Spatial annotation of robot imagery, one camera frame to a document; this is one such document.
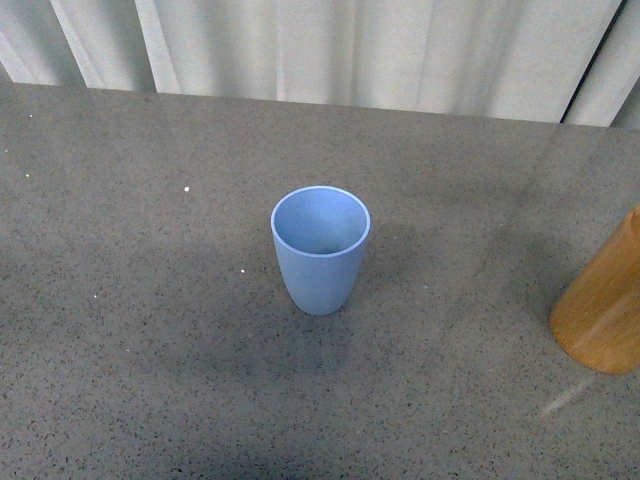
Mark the blue plastic cup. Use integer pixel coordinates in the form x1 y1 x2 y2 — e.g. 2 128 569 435
270 185 371 316

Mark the bamboo chopstick holder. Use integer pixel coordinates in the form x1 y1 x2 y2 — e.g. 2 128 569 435
550 208 639 374

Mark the white curtain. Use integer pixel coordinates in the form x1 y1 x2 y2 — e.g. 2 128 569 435
1 1 639 129

